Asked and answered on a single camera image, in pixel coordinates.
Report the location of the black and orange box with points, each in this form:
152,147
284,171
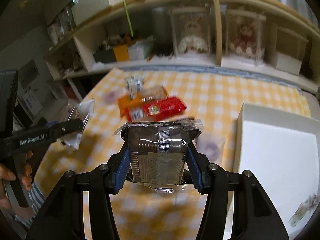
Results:
120,53

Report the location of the dark brown snack packet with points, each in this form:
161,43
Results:
185,118

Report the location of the brown cake clear packet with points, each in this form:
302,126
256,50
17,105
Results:
82,110

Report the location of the silver white snack packet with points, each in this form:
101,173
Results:
135,83

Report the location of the tissue pack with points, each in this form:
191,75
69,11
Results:
140,51

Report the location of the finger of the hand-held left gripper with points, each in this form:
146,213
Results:
37,136

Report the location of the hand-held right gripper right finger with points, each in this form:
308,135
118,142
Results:
194,167

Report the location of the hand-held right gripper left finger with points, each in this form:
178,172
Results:
122,172

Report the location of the red snack packet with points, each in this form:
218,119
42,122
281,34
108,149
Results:
165,107

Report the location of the wine glass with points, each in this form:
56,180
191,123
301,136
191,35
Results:
70,17

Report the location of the green ribbon bookmark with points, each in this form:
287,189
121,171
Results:
128,17

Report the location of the wooden shelf unit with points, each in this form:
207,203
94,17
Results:
217,30

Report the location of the white-dress doll in clear case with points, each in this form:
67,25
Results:
192,30

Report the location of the white wooden frame box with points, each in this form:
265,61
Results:
287,62

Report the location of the orange snack packet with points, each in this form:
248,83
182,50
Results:
125,105

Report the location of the white shallow tray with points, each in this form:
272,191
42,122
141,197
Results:
275,155

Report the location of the small yellow wall object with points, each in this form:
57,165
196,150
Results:
23,4

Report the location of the person's left hand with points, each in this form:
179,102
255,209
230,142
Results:
27,178

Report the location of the brown boxed snack clear wrap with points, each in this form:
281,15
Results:
155,160

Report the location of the pink-dress doll in clear case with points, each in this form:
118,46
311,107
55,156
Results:
246,35

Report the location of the yellow checkered tablecloth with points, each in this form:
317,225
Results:
237,92

